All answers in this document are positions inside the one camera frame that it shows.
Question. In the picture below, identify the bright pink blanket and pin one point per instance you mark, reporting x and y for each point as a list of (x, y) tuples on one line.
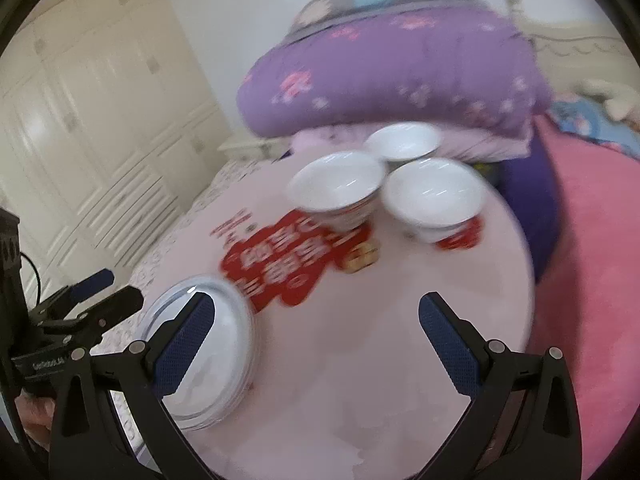
[(590, 260)]

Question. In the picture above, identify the white ceramic bowl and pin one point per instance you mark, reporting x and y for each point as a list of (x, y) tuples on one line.
[(432, 190), (402, 140), (335, 180)]

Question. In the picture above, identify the round pink table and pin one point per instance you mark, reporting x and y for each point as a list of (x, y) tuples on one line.
[(350, 360)]

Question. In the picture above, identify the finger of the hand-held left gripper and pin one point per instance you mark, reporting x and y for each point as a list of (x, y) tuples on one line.
[(117, 305), (92, 282)]

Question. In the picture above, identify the heart print mattress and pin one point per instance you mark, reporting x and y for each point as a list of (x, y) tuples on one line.
[(210, 195)]

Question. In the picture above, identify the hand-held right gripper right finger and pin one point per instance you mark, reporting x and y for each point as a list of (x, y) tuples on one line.
[(447, 342)]

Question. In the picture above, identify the person's left hand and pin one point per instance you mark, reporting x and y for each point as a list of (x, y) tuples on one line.
[(35, 415)]

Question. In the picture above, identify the cream panelled wardrobe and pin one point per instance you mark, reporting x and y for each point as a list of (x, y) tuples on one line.
[(100, 110)]

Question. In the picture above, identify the purple floral quilt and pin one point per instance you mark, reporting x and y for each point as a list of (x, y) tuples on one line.
[(400, 70)]

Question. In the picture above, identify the blue printed cloth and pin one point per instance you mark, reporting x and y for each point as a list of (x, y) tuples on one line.
[(585, 115)]

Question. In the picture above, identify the light pink folded blanket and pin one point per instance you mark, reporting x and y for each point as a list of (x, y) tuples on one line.
[(330, 135)]

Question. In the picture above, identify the grey rimmed white plate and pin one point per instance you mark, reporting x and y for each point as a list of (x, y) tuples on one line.
[(220, 421), (225, 350), (254, 340)]

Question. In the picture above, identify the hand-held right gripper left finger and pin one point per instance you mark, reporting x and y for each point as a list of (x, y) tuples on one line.
[(185, 345)]

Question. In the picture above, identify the cream headboard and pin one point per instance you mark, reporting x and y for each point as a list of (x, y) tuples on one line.
[(575, 45)]

